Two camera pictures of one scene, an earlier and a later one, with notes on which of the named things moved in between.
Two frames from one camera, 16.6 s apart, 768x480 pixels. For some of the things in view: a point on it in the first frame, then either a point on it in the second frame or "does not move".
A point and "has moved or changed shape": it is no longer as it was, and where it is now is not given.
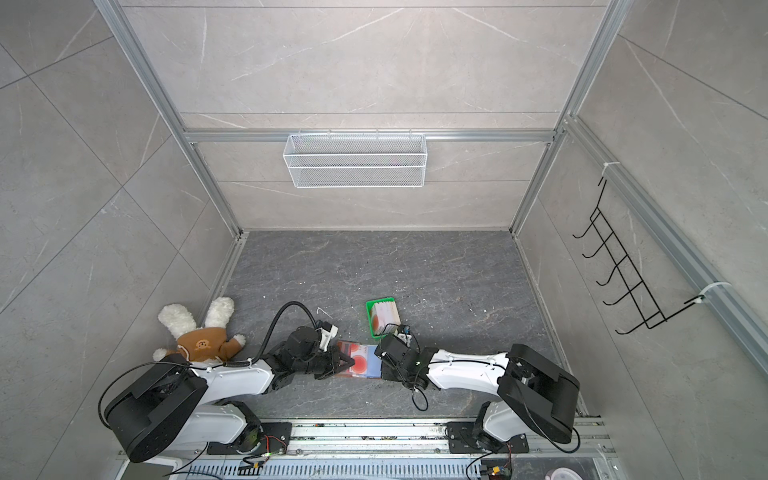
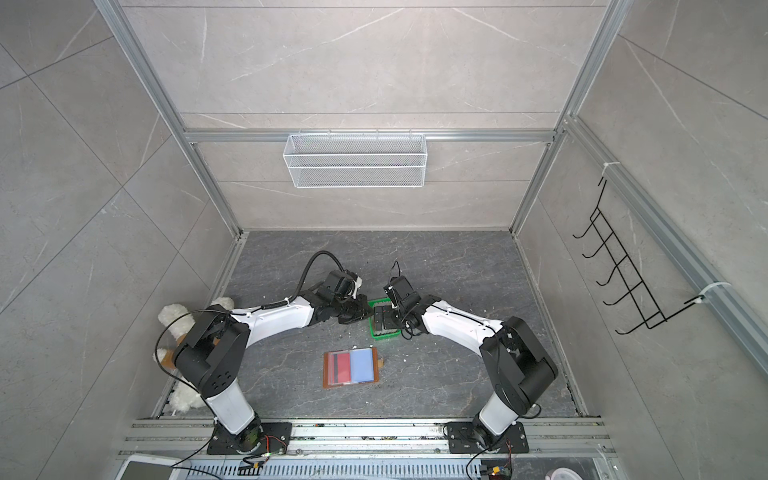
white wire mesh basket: x=315 y=161 does not move
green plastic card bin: x=381 y=312 does not move
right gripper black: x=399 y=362 to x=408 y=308
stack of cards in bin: x=385 y=317 does not move
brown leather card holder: x=368 y=359 has moved or changed shape
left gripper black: x=337 y=362 to x=364 y=311
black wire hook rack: x=635 y=287 does not move
